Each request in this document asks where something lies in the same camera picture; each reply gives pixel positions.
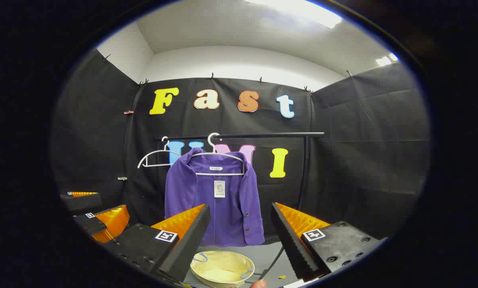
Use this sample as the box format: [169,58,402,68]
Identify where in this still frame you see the cream round laundry hamper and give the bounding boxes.
[190,250,255,288]

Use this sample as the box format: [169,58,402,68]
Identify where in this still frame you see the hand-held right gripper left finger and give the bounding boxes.
[102,204,211,283]

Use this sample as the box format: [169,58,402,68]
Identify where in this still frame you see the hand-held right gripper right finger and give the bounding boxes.
[271,202,388,280]

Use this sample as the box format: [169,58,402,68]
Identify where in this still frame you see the black clothes rack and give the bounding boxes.
[155,132,325,280]

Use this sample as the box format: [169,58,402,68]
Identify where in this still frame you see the long ceiling light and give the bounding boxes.
[245,0,343,29]

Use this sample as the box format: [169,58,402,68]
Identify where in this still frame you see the white hanger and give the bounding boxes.
[188,132,247,176]
[137,136,182,169]

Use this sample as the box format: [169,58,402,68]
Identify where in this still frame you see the black backdrop cloth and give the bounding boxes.
[51,48,432,248]

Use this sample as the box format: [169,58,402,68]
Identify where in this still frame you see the small ceiling light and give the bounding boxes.
[375,53,399,67]

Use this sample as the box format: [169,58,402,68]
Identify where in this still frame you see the purple button shirt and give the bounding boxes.
[164,148,265,247]

